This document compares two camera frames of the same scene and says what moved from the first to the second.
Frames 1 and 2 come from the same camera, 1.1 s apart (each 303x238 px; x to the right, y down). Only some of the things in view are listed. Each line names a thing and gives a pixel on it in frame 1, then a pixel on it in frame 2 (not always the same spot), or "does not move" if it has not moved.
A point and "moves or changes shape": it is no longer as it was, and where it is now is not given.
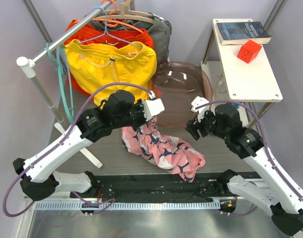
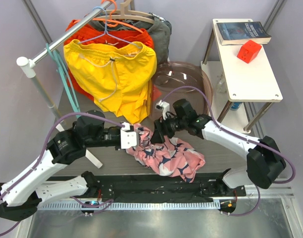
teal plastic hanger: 54,53 moves or changes shape
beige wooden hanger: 124,13 does not move
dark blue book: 238,32 does not move
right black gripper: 192,126 to 165,126
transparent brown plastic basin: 177,84 does not move
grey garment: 159,28 does not move
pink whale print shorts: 166,151 does not move
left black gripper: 138,105 to 119,129
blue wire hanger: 107,32 does not move
